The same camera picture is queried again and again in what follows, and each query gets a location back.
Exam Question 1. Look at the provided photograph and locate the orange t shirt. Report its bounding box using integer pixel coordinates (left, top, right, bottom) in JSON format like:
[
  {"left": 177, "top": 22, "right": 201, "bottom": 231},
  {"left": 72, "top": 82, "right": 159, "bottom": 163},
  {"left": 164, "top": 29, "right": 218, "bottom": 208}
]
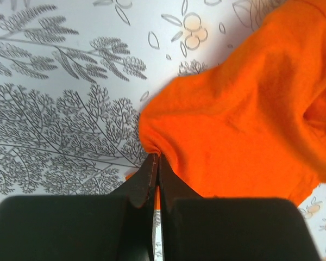
[{"left": 139, "top": 1, "right": 326, "bottom": 204}]

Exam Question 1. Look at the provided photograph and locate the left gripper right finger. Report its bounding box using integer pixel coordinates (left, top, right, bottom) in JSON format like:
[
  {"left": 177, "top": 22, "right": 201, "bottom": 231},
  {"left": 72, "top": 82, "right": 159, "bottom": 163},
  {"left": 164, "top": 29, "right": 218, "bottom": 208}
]
[{"left": 158, "top": 156, "right": 320, "bottom": 261}]

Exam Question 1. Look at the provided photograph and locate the floral table mat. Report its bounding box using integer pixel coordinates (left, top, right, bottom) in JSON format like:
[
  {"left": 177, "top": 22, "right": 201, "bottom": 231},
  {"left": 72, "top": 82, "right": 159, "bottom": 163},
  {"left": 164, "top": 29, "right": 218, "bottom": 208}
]
[{"left": 0, "top": 1, "right": 326, "bottom": 260}]

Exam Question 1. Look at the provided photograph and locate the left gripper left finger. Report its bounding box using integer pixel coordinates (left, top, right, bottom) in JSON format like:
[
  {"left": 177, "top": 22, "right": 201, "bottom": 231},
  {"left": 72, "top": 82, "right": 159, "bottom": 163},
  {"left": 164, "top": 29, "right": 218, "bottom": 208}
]
[{"left": 0, "top": 154, "right": 158, "bottom": 260}]

